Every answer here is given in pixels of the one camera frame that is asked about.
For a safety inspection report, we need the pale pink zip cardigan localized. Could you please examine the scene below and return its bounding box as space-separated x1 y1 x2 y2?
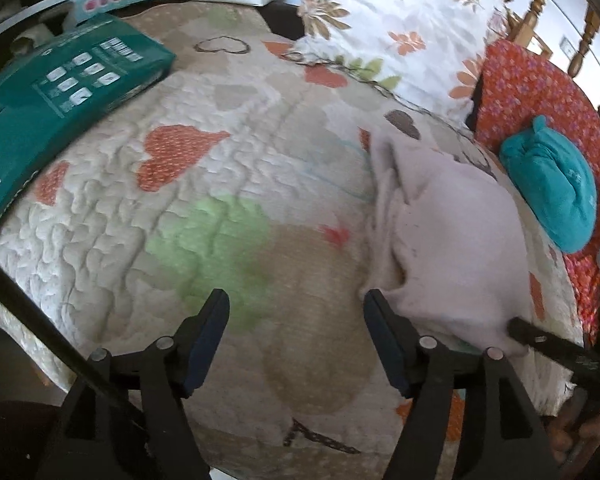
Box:
364 133 532 356

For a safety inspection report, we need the teal plush garment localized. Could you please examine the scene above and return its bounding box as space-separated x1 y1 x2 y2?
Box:
498 116 597 254

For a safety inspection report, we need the quilted heart pattern bedspread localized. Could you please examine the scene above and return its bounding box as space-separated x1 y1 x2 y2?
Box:
0 0 586 480

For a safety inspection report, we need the orange floral blanket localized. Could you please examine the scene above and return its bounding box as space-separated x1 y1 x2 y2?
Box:
474 39 600 340

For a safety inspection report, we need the green cardboard box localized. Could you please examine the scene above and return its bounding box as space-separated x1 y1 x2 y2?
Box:
0 14 175 219

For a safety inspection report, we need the white floral pillow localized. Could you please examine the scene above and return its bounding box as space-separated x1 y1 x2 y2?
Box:
287 0 508 124

